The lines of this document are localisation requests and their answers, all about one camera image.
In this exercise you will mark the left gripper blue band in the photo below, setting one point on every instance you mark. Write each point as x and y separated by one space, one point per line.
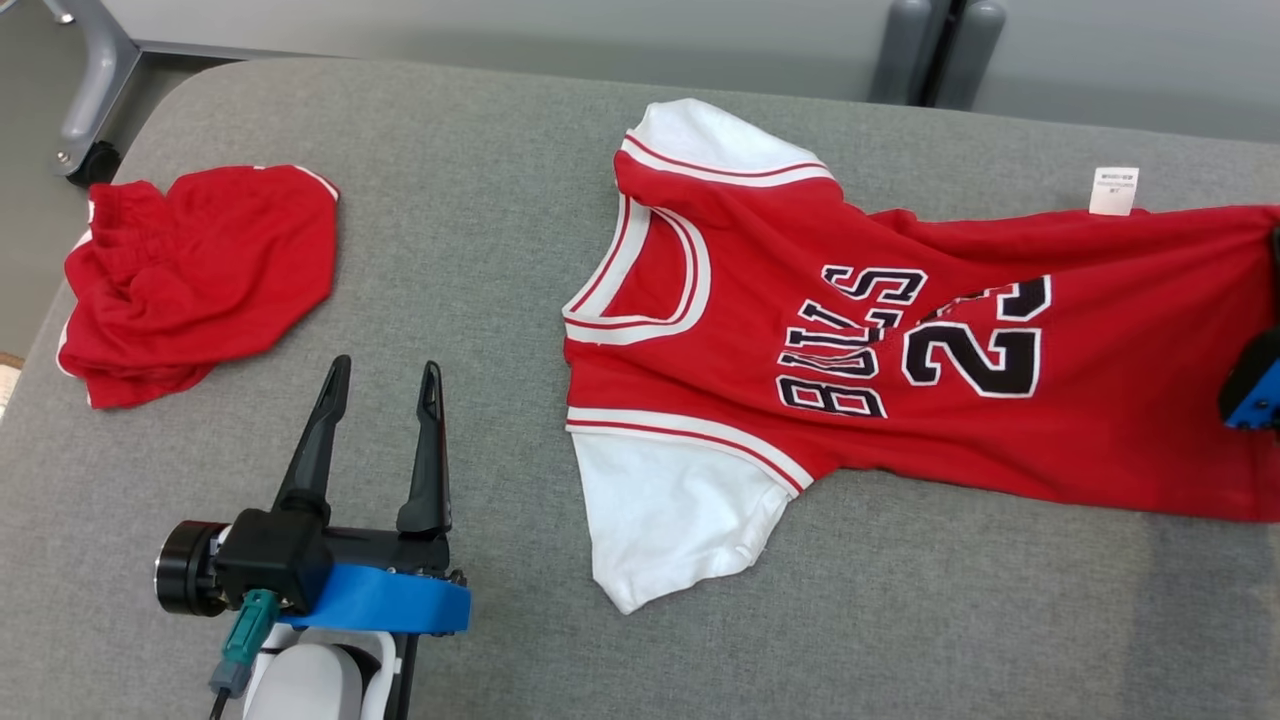
390 600

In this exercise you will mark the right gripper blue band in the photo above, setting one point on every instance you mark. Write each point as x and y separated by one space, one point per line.
1255 390

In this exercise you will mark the red shorts white trim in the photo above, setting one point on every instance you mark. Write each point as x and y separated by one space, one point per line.
200 280

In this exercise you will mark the red Bulls jersey white sleeves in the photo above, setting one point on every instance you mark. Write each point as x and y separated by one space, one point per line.
980 400

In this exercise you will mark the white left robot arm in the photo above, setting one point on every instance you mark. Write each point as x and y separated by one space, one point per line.
320 680

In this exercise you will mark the grey fabric padded surface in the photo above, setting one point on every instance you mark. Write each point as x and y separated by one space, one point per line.
480 300

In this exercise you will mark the black caster wheel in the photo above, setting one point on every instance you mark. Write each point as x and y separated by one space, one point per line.
97 165

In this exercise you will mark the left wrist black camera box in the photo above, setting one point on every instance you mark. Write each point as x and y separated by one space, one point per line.
275 555

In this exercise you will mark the grey metal frame leg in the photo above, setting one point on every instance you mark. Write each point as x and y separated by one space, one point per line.
95 80

